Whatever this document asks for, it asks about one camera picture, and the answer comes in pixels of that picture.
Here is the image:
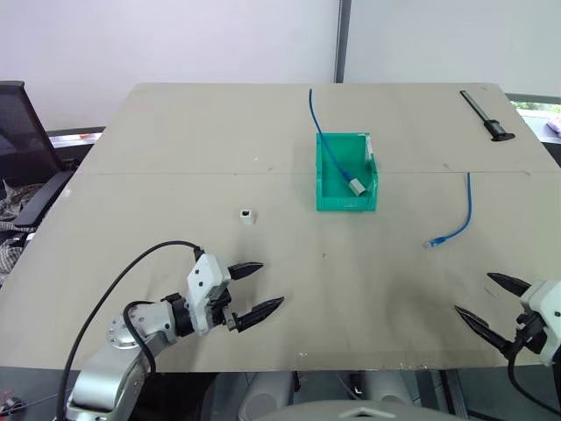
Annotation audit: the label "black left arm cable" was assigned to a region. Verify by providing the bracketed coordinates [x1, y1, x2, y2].
[56, 239, 206, 421]

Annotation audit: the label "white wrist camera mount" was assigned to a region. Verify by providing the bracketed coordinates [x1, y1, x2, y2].
[520, 279, 561, 367]
[185, 253, 232, 338]

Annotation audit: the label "patterned cloth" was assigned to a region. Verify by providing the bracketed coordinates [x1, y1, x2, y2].
[0, 178, 47, 289]

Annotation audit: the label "dark side desk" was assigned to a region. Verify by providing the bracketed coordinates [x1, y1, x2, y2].
[45, 126, 107, 173]

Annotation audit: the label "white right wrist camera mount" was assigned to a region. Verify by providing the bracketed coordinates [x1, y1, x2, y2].
[520, 279, 561, 367]

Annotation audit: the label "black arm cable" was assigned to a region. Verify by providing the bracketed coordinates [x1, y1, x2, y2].
[507, 335, 561, 417]
[56, 239, 206, 421]

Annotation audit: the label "loose thin wires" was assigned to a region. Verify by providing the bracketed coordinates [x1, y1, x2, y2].
[0, 386, 60, 417]

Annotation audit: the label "black office chair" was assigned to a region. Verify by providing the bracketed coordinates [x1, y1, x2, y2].
[0, 80, 76, 229]

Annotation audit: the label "blue Ethernet cable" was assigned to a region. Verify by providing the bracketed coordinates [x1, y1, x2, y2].
[422, 171, 473, 251]

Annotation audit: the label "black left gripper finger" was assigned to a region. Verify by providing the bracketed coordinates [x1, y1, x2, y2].
[225, 261, 266, 282]
[235, 296, 287, 332]

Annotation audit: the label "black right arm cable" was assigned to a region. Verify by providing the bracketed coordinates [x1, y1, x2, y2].
[507, 335, 561, 417]

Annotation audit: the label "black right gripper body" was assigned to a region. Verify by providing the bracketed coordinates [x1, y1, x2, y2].
[514, 310, 550, 353]

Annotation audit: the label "grey rounded robot body shape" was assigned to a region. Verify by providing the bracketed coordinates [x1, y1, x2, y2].
[362, 371, 423, 410]
[244, 371, 296, 417]

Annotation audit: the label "grey window pillar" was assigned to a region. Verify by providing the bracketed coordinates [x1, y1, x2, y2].
[334, 0, 352, 84]

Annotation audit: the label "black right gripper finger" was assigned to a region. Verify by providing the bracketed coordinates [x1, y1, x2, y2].
[486, 272, 534, 300]
[453, 304, 515, 354]

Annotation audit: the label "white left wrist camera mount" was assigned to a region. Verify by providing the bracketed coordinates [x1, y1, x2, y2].
[185, 253, 232, 338]

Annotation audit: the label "green plastic bin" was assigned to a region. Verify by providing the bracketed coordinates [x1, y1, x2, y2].
[315, 131, 380, 213]

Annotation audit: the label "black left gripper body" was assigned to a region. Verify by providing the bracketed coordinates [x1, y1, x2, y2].
[205, 281, 240, 333]

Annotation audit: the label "grey robot torso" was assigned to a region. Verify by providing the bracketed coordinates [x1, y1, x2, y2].
[257, 404, 442, 421]

